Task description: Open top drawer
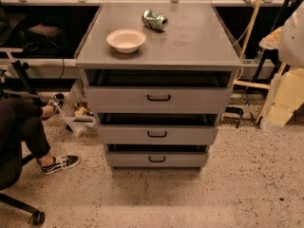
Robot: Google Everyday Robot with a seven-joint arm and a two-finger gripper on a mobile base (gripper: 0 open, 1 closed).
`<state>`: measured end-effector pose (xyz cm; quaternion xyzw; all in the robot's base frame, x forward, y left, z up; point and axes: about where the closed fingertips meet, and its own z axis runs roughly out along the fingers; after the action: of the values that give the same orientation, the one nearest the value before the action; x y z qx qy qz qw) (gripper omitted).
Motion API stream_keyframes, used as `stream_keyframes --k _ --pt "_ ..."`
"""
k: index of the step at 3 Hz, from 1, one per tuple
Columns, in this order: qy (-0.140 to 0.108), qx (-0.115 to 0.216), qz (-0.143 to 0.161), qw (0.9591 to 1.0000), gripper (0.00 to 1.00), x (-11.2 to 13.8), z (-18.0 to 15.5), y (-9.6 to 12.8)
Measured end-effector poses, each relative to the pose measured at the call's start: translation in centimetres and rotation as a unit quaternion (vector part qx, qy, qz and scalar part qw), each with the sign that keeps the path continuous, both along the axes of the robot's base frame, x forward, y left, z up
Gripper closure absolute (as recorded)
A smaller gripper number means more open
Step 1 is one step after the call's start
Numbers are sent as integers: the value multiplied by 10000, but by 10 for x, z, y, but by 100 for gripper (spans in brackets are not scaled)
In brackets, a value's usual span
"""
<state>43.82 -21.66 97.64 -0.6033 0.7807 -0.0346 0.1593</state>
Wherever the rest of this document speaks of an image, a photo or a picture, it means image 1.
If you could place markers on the crushed green soda can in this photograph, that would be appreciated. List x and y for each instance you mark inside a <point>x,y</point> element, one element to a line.
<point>154,20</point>

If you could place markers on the grey top drawer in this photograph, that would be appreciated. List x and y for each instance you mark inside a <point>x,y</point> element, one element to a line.
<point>157,91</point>

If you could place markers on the grey drawer cabinet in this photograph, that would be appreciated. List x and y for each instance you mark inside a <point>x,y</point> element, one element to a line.
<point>193,40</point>

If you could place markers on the grey middle drawer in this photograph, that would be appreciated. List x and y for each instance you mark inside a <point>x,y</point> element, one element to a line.
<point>157,128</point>

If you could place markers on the grey drawer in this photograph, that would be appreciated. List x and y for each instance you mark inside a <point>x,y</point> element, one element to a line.
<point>157,91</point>
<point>157,128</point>
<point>156,155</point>

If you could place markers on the black office chair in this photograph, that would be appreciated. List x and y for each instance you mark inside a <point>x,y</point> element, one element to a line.
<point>10,170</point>

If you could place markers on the grey bottom drawer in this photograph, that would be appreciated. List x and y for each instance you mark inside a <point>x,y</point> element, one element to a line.
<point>156,155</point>

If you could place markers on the seated person black trousers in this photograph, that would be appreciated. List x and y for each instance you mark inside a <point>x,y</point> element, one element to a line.
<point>22,121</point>

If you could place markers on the wooden stick frame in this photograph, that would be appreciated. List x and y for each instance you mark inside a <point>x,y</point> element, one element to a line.
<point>256,4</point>

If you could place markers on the white paper bowl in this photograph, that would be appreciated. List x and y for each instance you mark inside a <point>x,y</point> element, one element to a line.
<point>126,40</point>

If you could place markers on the black white sneaker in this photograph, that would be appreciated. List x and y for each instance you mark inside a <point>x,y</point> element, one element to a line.
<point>61,163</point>

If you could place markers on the dark box on shelf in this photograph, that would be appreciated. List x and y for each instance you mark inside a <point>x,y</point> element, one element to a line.
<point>43,31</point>

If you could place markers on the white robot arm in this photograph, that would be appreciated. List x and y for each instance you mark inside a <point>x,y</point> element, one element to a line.
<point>286,94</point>

